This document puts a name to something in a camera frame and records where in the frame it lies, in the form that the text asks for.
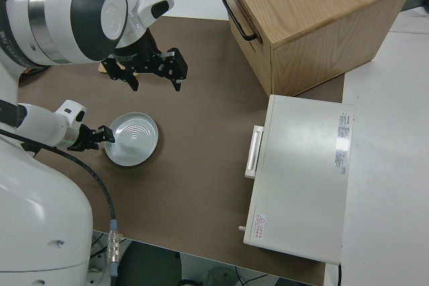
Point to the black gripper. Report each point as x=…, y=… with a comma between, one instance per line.
x=80, y=140
x=134, y=53

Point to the gray plate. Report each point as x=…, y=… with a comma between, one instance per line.
x=134, y=142

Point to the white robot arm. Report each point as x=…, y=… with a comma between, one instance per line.
x=50, y=14
x=40, y=125

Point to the brown table cover sheet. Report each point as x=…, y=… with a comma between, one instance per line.
x=201, y=115

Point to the wooden drawer cabinet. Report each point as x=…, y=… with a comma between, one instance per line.
x=318, y=14

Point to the white toaster oven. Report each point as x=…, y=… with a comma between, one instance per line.
x=301, y=182

